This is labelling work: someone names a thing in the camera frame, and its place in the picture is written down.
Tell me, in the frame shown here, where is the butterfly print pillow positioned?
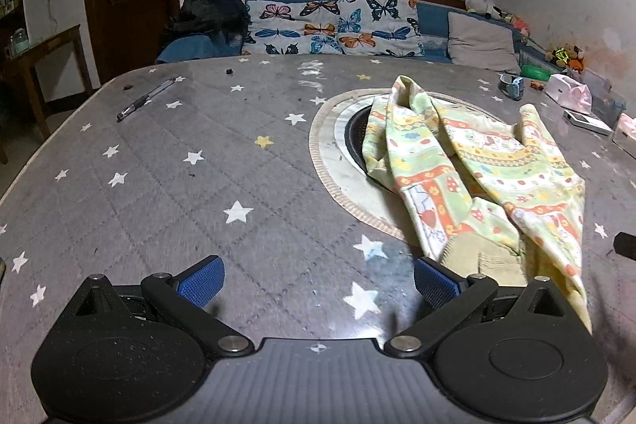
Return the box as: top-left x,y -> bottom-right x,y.
241,0 -> 425,58

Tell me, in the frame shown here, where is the yellow green toy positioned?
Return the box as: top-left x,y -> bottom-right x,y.
545,44 -> 586,72

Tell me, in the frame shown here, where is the clear plastic storage box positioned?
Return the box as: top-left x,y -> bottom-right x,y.
581,69 -> 626,129

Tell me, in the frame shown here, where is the blue sofa bed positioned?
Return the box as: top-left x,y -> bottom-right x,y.
157,0 -> 560,75

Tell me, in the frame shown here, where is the round black induction cooker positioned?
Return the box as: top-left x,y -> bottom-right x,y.
344,105 -> 389,192

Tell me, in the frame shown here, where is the dark clothes pile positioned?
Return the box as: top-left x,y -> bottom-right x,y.
163,0 -> 251,44

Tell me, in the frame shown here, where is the pink white tissue pack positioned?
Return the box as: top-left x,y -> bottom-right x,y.
545,74 -> 592,115

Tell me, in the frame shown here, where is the colourful patterned baby garment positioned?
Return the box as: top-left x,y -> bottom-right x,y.
362,75 -> 592,327

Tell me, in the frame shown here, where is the green bowl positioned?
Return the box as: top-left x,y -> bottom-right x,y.
521,64 -> 551,82

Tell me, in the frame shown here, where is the white remote control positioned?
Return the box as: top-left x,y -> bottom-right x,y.
564,108 -> 613,136

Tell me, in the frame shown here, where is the white plush toy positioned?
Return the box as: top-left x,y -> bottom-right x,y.
463,0 -> 503,20

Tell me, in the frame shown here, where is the wooden side table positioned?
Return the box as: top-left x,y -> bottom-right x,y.
1,23 -> 96,142

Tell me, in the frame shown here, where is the grey pillow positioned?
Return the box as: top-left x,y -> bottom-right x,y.
447,12 -> 521,74

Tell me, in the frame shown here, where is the black pen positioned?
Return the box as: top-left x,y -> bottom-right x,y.
116,77 -> 176,123

